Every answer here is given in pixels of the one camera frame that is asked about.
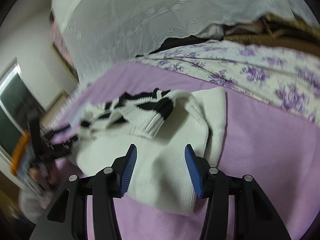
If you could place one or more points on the purple floral white bedding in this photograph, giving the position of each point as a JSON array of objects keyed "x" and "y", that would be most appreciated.
[{"x": 284, "y": 78}]

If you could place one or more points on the white lace cover cloth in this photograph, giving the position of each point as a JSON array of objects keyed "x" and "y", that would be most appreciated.
[{"x": 101, "y": 33}]

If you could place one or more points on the grey sleeve left forearm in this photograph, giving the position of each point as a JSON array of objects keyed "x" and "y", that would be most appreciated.
[{"x": 33, "y": 200}]

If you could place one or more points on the person's left hand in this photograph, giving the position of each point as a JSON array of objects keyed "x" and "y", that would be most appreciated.
[{"x": 52, "y": 176}]

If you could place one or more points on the purple bed sheet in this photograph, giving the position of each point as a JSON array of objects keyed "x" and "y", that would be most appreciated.
[{"x": 280, "y": 150}]

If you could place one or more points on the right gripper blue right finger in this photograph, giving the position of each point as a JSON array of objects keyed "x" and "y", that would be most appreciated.
[{"x": 211, "y": 184}]

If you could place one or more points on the brown wooden furniture under lace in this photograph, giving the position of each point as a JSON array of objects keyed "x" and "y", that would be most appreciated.
[{"x": 272, "y": 31}]

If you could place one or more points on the dark window with white frame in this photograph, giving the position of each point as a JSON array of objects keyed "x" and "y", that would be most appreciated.
[{"x": 16, "y": 101}]

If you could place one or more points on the white sock with black stripes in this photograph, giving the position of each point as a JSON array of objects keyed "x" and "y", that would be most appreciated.
[{"x": 140, "y": 115}]

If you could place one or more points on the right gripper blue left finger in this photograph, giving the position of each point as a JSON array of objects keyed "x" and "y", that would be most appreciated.
[{"x": 109, "y": 183}]

